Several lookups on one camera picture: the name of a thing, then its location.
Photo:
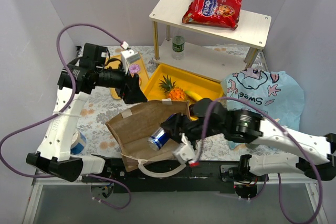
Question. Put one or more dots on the deep yellow bin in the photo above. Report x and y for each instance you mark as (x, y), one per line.
(185, 80)

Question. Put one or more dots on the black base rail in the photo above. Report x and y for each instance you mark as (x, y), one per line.
(209, 176)

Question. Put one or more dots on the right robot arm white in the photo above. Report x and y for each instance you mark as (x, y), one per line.
(301, 153)

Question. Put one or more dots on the floral table mat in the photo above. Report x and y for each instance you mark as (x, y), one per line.
(101, 107)

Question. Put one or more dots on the white capped bottle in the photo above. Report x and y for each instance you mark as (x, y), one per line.
(178, 47)

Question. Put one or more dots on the white two-tier shelf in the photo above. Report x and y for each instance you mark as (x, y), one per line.
(209, 52)

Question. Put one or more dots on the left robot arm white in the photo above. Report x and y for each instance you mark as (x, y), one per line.
(75, 84)

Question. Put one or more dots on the blue white packet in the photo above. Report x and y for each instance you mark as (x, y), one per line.
(78, 143)

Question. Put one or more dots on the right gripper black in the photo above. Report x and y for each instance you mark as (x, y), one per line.
(179, 128)

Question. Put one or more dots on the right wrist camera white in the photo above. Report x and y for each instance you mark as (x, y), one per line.
(186, 153)

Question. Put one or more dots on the blue plastic grocery bag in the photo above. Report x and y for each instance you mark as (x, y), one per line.
(275, 93)

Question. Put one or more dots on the blue silver can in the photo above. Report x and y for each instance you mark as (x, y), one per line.
(158, 139)

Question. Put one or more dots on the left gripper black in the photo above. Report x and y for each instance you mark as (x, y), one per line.
(127, 87)

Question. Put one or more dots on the brown paper bag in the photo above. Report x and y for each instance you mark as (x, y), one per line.
(131, 129)

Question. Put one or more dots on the flat yellow tray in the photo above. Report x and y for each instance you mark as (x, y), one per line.
(144, 78)

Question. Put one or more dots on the toy pineapple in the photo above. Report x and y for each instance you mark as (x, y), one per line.
(171, 90)

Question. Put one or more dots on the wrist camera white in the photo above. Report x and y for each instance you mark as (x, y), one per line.
(186, 153)
(128, 56)

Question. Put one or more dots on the red candy bag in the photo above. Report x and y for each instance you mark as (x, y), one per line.
(218, 13)

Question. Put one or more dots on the yellow banana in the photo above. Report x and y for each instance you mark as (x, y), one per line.
(193, 95)

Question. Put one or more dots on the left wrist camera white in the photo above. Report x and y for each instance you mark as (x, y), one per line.
(128, 56)

